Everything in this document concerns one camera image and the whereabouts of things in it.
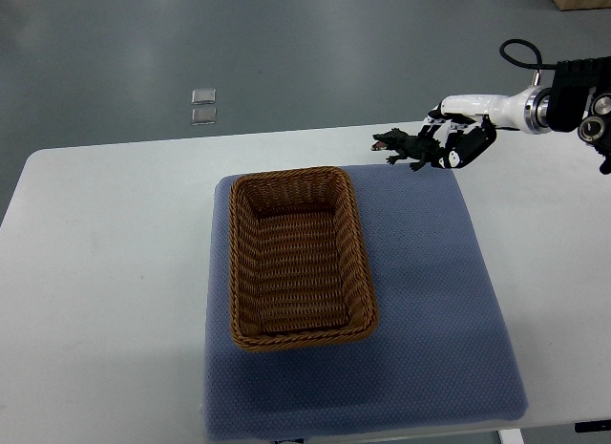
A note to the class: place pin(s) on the black white robotic hand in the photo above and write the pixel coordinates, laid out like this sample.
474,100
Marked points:
472,123

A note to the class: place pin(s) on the dark toy crocodile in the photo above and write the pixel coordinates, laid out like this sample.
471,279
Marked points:
422,149

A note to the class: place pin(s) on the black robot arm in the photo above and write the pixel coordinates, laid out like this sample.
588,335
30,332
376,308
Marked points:
578,99

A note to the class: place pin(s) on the brown wicker basket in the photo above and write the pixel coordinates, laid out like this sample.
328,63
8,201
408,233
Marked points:
299,273

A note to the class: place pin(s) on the blue grey cushion mat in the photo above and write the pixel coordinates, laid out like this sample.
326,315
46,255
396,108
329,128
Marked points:
441,354

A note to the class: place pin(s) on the upper metal floor plate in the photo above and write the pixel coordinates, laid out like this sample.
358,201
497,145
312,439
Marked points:
202,96

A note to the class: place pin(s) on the black table control panel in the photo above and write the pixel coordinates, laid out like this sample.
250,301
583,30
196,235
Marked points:
593,426

